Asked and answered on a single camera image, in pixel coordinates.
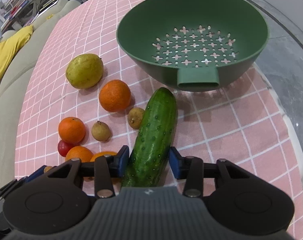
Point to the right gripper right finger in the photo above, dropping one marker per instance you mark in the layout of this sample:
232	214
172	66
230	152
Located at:
193	170

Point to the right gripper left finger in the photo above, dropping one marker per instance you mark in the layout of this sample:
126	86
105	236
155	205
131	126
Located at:
104	169

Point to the green cucumber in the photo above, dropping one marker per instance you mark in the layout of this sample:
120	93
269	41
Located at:
150	152

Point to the red cherry tomato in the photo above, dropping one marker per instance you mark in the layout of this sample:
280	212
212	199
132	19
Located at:
64	148

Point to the small brown longan fruit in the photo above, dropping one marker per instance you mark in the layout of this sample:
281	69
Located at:
135	117

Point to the large orange mandarin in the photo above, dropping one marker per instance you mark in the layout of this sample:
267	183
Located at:
115	96

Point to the yellow-green pear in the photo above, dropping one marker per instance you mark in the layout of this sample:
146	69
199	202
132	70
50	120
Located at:
84	71

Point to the pink checkered tablecloth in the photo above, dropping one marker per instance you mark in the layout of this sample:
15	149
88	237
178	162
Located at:
242	122

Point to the beige sofa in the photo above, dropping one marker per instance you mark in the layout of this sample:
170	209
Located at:
14	83

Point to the green colander bowl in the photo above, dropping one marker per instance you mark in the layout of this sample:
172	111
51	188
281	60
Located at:
193	45

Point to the yellow cushion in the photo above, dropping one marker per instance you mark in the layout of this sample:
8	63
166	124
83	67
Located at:
10	47

